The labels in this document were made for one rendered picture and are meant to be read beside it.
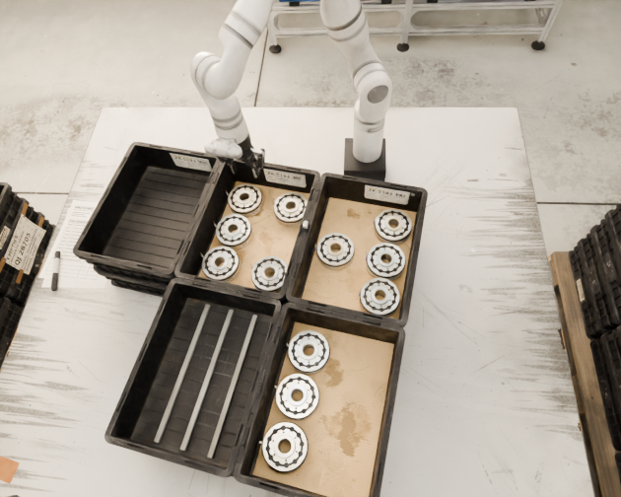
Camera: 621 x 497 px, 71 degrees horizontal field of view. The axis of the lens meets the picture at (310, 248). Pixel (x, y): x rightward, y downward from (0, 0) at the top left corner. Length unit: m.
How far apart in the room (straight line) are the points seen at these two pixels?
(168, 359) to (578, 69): 2.82
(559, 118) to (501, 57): 0.56
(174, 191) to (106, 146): 0.49
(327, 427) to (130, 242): 0.77
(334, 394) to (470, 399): 0.38
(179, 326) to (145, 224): 0.36
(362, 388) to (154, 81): 2.53
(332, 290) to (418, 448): 0.45
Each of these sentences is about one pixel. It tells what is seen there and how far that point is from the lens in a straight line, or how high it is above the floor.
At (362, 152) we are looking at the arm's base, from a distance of 1.41.
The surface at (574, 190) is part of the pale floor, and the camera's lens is 2.62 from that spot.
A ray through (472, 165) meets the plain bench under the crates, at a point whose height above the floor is 0.70.
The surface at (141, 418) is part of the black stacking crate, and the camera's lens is 1.21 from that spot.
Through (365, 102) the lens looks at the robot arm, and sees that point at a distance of 1.24.
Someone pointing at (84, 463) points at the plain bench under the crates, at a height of 0.70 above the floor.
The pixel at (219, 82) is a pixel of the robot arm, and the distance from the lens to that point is 0.93.
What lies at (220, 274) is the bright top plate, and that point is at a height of 0.86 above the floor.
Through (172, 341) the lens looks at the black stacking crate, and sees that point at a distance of 1.23.
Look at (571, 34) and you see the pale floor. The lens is 3.49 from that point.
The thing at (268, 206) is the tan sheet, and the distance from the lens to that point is 1.33.
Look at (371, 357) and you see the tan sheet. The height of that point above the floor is 0.83.
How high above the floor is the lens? 1.93
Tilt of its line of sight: 62 degrees down
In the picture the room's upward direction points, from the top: 8 degrees counter-clockwise
